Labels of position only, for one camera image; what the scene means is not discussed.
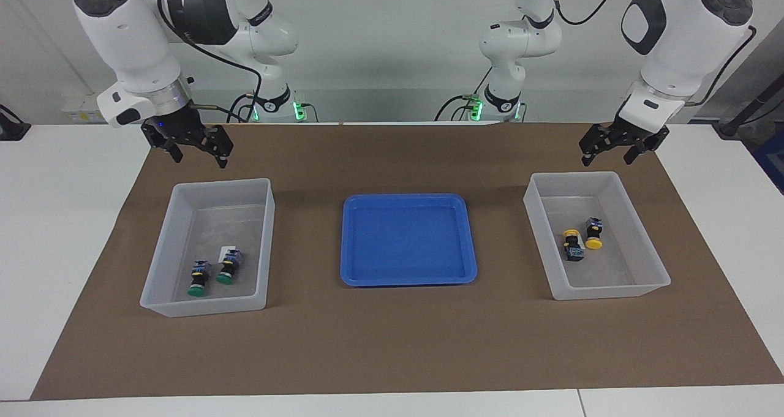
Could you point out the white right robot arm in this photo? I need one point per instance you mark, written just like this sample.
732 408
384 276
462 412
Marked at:
128 37

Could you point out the yellow push button switch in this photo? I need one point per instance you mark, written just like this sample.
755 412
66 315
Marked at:
574 248
593 236

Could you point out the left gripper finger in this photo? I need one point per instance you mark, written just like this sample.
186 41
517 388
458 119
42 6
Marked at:
588 155
632 154

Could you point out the green push button switch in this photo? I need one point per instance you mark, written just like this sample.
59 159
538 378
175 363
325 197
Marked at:
198 279
228 267

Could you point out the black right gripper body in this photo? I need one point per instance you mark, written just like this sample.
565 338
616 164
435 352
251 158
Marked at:
184 130

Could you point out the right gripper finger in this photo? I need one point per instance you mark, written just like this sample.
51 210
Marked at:
222 157
174 154

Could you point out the black stand pole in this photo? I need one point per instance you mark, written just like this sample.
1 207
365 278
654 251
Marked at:
744 114

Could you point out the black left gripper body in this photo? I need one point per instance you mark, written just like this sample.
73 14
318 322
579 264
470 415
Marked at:
621 134

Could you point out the white yellow power strip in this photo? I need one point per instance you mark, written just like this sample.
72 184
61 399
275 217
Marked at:
86 114

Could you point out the translucent plastic box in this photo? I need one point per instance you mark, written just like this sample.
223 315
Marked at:
177 221
612 276

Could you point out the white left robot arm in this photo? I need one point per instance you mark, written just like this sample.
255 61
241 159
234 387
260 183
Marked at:
680 31

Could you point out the blue crate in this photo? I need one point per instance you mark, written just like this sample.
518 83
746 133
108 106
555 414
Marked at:
772 160

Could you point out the blue plastic tray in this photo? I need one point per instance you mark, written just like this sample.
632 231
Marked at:
407 239

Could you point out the black clamp device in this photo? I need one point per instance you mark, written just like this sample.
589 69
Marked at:
12 129

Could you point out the brown paper table mat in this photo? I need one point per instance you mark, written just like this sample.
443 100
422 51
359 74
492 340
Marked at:
404 343

